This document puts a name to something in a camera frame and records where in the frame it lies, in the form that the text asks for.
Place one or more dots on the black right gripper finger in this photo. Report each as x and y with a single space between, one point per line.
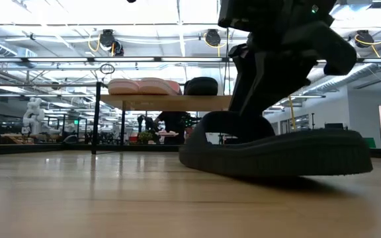
279 79
245 82

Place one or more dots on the black rubber slide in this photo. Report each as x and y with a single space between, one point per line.
201 86
276 158

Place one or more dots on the pink rubber slide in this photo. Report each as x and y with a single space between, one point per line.
122 87
159 86

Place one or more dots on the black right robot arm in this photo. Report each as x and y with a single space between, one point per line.
260 13

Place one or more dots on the wooden shelf with black legs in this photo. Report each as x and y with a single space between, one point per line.
164 102

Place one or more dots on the person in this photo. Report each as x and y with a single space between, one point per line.
174 124

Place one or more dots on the green background object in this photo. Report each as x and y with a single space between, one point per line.
370 142

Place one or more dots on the small background plant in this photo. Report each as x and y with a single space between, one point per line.
145 136

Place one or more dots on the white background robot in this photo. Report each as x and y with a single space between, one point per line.
33 115

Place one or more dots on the black metal table frame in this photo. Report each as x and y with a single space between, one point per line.
45 148

